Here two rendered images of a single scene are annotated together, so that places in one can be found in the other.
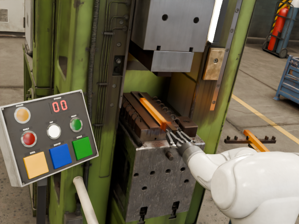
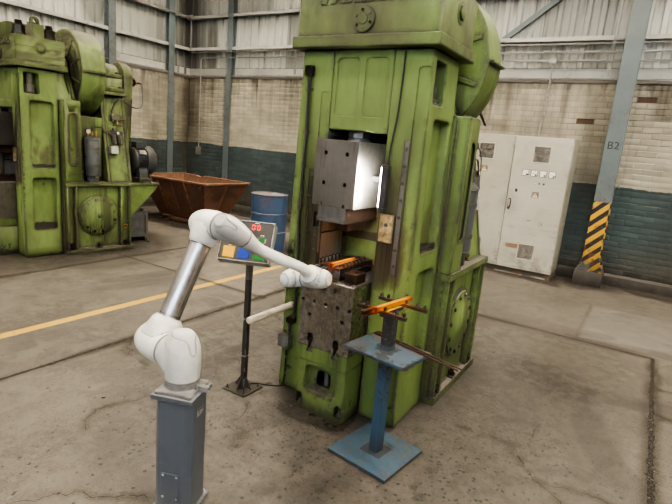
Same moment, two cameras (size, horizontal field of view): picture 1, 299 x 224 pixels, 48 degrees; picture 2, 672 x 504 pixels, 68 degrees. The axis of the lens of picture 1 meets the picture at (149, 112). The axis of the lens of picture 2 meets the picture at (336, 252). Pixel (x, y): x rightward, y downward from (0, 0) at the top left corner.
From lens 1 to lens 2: 2.66 m
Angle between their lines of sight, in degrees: 56
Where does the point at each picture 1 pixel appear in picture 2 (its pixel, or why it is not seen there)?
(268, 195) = (194, 218)
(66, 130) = not seen: hidden behind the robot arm
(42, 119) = not seen: hidden behind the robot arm
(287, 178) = (203, 214)
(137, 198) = (305, 321)
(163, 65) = (325, 216)
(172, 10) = (327, 177)
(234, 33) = (402, 203)
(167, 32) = (326, 192)
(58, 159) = (241, 253)
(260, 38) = not seen: outside the picture
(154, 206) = (317, 337)
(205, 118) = (387, 281)
